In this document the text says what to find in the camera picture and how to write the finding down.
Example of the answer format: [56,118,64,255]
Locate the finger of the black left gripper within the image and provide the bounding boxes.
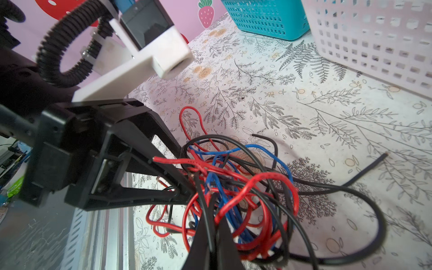
[111,111,189,189]
[84,183,192,210]

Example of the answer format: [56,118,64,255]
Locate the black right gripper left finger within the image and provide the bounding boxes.
[182,192,217,270]

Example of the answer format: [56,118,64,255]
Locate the red blue black cables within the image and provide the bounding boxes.
[146,106,389,267]

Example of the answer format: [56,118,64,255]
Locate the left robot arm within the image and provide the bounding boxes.
[1,1,194,211]

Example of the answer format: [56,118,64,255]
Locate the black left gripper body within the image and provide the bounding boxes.
[0,47,183,212]

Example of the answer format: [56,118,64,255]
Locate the teal plastic basket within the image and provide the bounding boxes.
[222,0,310,41]

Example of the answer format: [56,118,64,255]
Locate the floral table mat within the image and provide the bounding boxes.
[131,16,432,270]

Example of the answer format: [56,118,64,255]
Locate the white middle plastic basket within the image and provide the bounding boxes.
[302,0,432,98]

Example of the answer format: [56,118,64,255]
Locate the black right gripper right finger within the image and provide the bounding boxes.
[216,217,245,270]

